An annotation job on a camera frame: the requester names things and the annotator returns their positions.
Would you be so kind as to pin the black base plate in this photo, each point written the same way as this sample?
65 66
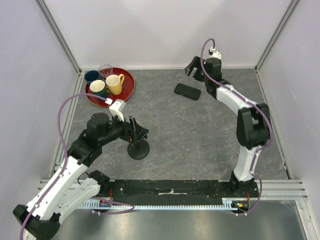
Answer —
175 192

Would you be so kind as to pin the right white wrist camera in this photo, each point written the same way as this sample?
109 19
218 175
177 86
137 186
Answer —
214 53

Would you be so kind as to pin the slotted cable duct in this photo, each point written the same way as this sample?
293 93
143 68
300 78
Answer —
226 205

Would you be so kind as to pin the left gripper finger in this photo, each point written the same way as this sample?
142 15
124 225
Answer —
141 133
134 123

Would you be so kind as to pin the dark green mug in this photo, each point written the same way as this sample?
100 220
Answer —
98 87

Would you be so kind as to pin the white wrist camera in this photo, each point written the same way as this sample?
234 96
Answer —
214 53
116 107

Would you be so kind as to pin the black smartphone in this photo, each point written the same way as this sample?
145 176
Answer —
187 91

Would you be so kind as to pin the clear drinking glass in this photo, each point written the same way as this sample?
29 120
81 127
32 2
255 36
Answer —
105 70

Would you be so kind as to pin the red round tray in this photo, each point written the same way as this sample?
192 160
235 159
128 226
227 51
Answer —
128 88

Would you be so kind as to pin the black phone stand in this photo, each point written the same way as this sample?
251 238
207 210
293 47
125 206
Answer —
138 150

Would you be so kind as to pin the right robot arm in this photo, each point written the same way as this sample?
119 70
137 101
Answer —
252 124

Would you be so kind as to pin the blue mug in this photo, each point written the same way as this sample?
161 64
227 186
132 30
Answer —
91 76

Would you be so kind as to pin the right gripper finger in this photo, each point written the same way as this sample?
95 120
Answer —
188 69
195 63

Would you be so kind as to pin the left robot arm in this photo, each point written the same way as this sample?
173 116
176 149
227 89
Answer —
43 216

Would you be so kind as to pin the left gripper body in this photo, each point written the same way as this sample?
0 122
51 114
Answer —
129 134

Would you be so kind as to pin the yellow mug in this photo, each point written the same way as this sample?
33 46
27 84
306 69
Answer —
114 83

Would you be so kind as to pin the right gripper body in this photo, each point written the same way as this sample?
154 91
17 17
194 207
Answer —
199 75

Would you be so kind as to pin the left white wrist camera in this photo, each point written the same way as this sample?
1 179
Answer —
116 107

